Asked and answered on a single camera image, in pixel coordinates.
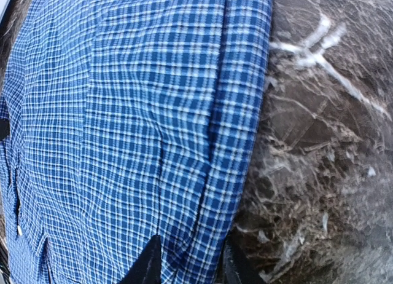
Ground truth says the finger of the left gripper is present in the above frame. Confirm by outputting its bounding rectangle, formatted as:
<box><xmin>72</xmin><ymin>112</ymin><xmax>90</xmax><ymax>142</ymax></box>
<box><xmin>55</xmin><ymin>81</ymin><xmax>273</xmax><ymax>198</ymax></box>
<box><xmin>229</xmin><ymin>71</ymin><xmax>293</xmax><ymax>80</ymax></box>
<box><xmin>0</xmin><ymin>119</ymin><xmax>10</xmax><ymax>140</ymax></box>

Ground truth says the blue checked long sleeve shirt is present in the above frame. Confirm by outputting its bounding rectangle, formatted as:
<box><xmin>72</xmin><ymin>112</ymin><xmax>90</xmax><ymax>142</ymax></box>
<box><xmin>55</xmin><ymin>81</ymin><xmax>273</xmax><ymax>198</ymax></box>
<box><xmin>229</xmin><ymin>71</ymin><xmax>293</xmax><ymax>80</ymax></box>
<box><xmin>1</xmin><ymin>0</ymin><xmax>272</xmax><ymax>283</ymax></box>

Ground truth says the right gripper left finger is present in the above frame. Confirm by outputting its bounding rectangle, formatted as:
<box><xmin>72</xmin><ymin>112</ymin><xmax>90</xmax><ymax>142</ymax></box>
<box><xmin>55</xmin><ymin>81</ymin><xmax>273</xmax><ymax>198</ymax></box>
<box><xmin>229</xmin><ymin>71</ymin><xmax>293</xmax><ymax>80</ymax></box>
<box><xmin>119</xmin><ymin>235</ymin><xmax>161</xmax><ymax>284</ymax></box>

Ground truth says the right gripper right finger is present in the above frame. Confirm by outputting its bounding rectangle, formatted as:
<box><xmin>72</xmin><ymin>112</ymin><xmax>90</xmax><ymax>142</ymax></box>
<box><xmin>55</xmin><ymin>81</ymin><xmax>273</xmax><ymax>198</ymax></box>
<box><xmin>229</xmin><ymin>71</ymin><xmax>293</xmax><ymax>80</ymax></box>
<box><xmin>222</xmin><ymin>243</ymin><xmax>266</xmax><ymax>284</ymax></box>

